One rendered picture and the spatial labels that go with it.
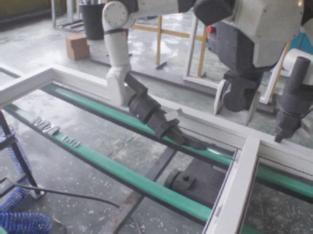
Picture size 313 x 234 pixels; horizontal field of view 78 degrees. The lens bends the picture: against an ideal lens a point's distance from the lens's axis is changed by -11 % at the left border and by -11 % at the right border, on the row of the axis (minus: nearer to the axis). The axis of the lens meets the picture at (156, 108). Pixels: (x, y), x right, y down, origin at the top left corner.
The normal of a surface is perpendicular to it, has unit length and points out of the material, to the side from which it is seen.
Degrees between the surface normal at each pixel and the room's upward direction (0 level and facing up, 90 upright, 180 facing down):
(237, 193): 0
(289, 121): 90
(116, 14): 75
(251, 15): 87
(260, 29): 91
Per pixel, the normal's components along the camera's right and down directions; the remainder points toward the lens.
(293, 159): -0.50, 0.47
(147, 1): -0.11, 0.33
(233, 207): 0.04, -0.82
